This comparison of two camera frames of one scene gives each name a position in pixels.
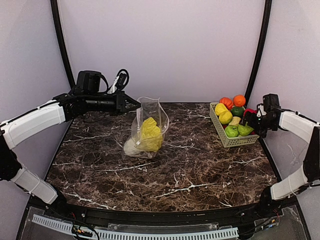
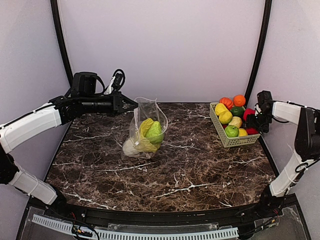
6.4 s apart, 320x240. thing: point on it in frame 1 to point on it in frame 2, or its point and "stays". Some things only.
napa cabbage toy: (150, 139) stays
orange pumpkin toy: (227, 102) stays
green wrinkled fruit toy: (245, 130) to (154, 134)
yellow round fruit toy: (225, 117) stays
